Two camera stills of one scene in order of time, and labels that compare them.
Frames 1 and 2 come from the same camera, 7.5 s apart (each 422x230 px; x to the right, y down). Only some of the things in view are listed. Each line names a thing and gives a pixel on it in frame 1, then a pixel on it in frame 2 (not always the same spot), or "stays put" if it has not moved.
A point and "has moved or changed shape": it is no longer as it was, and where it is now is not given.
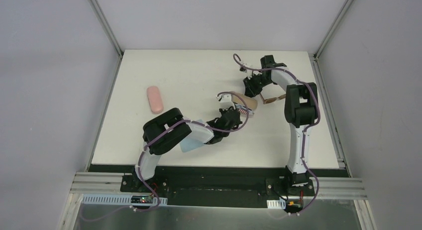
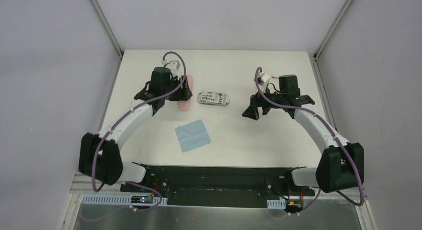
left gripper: [233, 115] -> [181, 92]
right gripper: [251, 90] -> [252, 111]
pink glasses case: [156, 103] has moved or changed shape
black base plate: [220, 186] stays put
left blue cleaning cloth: [199, 135] stays put
